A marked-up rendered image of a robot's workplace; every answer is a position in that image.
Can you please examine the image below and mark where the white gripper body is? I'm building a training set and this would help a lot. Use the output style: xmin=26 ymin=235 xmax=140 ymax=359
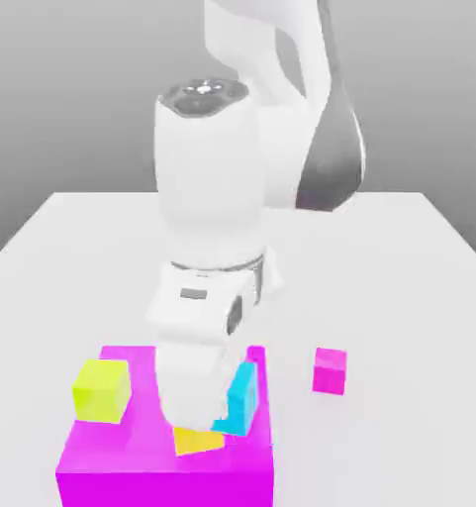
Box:
xmin=153 ymin=339 xmax=234 ymax=433

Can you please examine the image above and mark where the small orange cube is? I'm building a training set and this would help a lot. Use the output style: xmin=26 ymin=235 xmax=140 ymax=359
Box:
xmin=172 ymin=426 xmax=226 ymax=457

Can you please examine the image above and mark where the small magenta cube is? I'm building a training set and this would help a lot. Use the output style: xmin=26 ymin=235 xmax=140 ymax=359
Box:
xmin=311 ymin=347 xmax=348 ymax=396

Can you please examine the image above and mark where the small lime cube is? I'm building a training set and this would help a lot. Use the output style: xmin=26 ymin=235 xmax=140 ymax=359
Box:
xmin=71 ymin=357 xmax=132 ymax=426

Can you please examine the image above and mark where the large magenta box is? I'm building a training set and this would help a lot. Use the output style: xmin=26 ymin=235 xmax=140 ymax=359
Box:
xmin=54 ymin=345 xmax=275 ymax=507

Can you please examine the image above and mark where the small cyan cube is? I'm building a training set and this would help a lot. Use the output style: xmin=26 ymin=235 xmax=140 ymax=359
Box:
xmin=210 ymin=359 xmax=259 ymax=437

